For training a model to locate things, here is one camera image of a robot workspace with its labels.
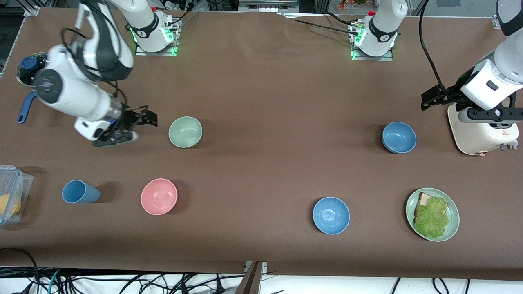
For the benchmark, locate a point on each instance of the glass lid blue knob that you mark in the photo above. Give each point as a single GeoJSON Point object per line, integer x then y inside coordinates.
{"type": "Point", "coordinates": [28, 63]}

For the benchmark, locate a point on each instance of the dark grey metal bar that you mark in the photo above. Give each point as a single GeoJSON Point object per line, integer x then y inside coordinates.
{"type": "Point", "coordinates": [250, 283]}

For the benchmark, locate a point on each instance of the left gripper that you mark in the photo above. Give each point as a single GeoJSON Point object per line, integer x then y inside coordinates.
{"type": "Point", "coordinates": [450, 95]}

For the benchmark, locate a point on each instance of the green lettuce leaf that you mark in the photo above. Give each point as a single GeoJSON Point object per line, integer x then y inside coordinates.
{"type": "Point", "coordinates": [433, 218]}

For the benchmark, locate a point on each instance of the metal table edge bracket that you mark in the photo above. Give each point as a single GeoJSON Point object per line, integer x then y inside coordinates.
{"type": "Point", "coordinates": [263, 266]}

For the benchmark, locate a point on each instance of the cream white toaster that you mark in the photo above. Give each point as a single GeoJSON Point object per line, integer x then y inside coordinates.
{"type": "Point", "coordinates": [478, 139]}

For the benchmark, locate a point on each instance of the metal corner clamp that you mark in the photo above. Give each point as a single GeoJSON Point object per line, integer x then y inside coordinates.
{"type": "Point", "coordinates": [32, 11]}
{"type": "Point", "coordinates": [495, 22]}

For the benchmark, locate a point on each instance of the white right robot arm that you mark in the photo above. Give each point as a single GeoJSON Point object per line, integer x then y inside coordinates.
{"type": "Point", "coordinates": [77, 94]}

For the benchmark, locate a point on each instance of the blue plastic cup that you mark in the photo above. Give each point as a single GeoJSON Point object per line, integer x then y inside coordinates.
{"type": "Point", "coordinates": [79, 192]}

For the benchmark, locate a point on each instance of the pale green plate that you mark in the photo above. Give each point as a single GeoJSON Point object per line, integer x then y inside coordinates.
{"type": "Point", "coordinates": [454, 216]}

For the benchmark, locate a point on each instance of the thin brass black rod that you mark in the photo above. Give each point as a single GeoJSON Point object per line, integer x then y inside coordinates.
{"type": "Point", "coordinates": [135, 108]}

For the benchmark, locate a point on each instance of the toasted bread slice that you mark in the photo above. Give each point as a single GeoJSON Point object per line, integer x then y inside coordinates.
{"type": "Point", "coordinates": [425, 199]}

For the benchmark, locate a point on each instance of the blue bowl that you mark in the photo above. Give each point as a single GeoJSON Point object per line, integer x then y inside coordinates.
{"type": "Point", "coordinates": [331, 215]}
{"type": "Point", "coordinates": [399, 136]}

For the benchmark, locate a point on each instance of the yellow food item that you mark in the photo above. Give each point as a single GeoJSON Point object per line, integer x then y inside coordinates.
{"type": "Point", "coordinates": [8, 204]}

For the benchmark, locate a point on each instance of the pink bowl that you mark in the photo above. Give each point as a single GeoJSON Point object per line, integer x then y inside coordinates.
{"type": "Point", "coordinates": [158, 197]}

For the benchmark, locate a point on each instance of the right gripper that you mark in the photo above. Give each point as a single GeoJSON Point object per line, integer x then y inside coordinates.
{"type": "Point", "coordinates": [130, 117]}

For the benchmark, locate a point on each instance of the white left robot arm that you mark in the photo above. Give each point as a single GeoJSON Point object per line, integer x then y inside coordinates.
{"type": "Point", "coordinates": [512, 57]}

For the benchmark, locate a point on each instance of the brown table cover mat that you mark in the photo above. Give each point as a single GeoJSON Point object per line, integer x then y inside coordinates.
{"type": "Point", "coordinates": [261, 102]}

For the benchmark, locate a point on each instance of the clear plastic lidded container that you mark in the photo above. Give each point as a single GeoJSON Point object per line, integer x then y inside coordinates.
{"type": "Point", "coordinates": [25, 183]}

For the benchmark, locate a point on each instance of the pale green bowl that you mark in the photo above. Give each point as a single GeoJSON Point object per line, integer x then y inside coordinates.
{"type": "Point", "coordinates": [184, 131]}

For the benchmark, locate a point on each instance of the white power strip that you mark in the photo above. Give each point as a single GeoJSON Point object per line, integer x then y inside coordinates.
{"type": "Point", "coordinates": [273, 9]}

